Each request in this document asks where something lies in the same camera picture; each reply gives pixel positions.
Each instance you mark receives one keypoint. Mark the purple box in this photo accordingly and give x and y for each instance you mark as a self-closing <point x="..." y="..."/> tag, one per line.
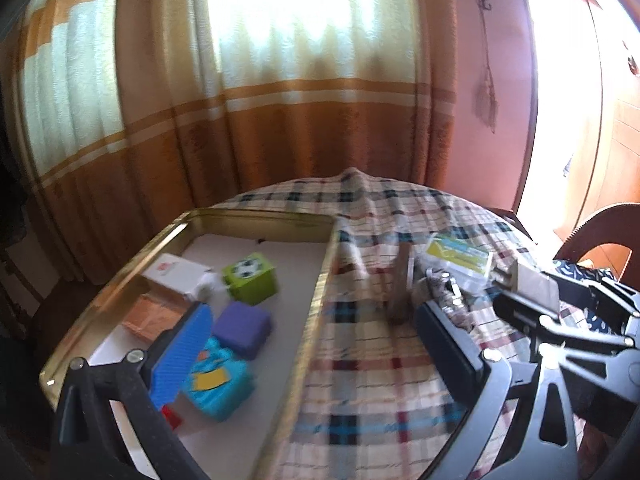
<point x="245" y="330"/>

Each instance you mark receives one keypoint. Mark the white box with red print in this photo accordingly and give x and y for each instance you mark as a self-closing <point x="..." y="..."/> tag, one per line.
<point x="175" y="275"/>

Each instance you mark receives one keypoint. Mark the brown upright box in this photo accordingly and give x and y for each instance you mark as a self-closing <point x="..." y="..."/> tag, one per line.
<point x="400" y="285"/>

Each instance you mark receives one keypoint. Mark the orange brown box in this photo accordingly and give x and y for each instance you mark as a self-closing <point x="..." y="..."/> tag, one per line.
<point x="150" y="317"/>

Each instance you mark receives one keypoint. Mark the blue patterned cushion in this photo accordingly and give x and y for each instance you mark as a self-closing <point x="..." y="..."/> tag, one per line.
<point x="582" y="269"/>

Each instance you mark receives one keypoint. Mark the green box with ball print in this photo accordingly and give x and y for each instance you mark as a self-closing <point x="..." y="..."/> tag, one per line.
<point x="250" y="277"/>

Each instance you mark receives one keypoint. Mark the teal box with yellow print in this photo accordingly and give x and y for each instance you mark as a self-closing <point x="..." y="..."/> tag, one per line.
<point x="217" y="382"/>

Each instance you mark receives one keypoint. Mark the wall hanging ornament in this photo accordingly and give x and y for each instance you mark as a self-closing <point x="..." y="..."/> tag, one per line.
<point x="486" y="90"/>

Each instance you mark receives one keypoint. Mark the orange and white curtain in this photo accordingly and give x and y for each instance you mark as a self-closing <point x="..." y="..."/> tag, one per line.
<point x="275" y="135"/>

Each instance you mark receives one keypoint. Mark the wooden chair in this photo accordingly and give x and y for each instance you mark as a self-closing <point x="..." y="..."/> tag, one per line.
<point x="600" y="230"/>

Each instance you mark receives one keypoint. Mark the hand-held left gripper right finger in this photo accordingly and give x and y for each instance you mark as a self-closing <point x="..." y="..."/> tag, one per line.
<point x="445" y="355"/>

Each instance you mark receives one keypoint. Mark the checked tablecloth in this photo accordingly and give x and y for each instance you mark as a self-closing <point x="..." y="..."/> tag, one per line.
<point x="375" y="385"/>

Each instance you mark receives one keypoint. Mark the gold metal tray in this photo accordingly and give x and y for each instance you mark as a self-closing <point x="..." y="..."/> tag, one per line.
<point x="280" y="270"/>

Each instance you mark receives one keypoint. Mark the green yellow clear packet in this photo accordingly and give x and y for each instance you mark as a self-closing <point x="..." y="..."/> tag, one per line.
<point x="460" y="255"/>

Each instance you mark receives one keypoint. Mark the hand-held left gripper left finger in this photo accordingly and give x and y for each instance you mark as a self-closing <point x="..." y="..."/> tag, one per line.
<point x="182" y="355"/>

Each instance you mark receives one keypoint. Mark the dark metal trinket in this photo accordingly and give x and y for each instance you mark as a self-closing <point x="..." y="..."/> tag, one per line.
<point x="445" y="292"/>

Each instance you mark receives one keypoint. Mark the grey box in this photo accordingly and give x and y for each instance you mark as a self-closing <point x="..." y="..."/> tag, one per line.
<point x="537" y="286"/>

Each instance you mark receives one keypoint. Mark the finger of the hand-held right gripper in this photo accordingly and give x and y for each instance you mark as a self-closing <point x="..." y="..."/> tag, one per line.
<point x="595" y="290"/>
<point x="530" y="312"/>

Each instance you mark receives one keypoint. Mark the small red box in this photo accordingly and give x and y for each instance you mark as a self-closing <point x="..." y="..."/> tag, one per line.
<point x="172" y="417"/>

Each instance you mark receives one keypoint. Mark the wooden wardrobe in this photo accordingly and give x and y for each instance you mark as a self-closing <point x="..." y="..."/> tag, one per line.
<point x="617" y="160"/>

